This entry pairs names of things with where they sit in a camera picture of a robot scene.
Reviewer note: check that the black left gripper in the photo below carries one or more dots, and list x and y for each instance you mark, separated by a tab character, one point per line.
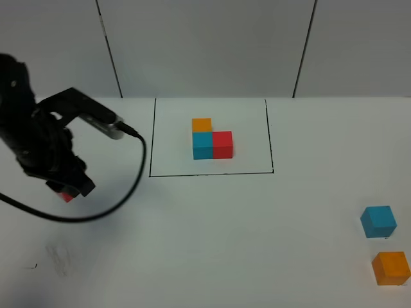
41	144

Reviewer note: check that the blue template block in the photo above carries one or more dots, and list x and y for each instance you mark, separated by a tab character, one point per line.
202	144

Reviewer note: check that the orange template block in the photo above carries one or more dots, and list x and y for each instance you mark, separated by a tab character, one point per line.
200	125

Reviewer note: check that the red template block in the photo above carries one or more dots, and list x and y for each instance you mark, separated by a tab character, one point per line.
223	145

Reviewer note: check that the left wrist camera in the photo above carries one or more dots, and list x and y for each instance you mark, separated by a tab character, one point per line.
72	103

